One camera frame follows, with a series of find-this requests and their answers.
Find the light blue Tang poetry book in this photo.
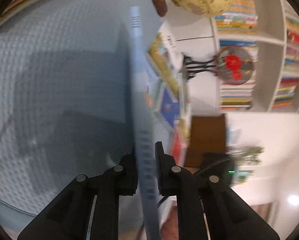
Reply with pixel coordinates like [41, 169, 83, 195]
[129, 6, 161, 239]

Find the scattered picture books pile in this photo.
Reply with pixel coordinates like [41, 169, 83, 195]
[146, 22, 191, 166]

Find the potted green plant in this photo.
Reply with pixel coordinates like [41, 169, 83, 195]
[228, 146, 264, 166]

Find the brown wooden cabinet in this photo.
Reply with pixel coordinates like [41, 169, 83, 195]
[184, 114, 226, 167]

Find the lower shelf book row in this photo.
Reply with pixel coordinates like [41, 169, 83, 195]
[219, 40, 258, 110]

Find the black fan stand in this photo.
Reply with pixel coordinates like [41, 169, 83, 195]
[180, 54, 217, 80]

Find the red flower embroidered fan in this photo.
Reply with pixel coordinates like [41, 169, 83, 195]
[215, 46, 255, 86]

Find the light blue quilted mat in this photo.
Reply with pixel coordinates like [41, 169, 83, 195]
[0, 0, 165, 235]

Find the orange yellow book row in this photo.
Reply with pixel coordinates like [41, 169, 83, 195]
[214, 0, 258, 35]

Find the white bookshelf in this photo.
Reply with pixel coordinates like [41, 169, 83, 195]
[212, 0, 299, 113]

